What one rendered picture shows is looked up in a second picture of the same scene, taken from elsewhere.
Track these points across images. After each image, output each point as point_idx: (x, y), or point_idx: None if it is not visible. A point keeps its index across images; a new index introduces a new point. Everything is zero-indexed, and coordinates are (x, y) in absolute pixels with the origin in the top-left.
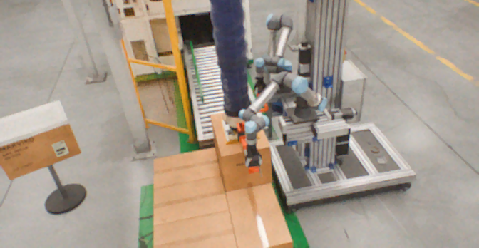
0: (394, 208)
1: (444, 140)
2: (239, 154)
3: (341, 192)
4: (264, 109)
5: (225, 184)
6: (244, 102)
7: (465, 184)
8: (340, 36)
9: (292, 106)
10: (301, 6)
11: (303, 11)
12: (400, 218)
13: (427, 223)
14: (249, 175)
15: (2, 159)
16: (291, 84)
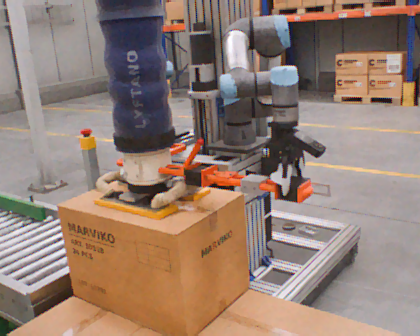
0: (369, 282)
1: (323, 206)
2: (204, 221)
3: (310, 287)
4: (181, 146)
5: (186, 320)
6: (170, 110)
7: (389, 229)
8: (248, 8)
9: (197, 156)
10: (38, 121)
11: (43, 130)
12: (388, 287)
13: (414, 277)
14: (221, 278)
15: None
16: (273, 26)
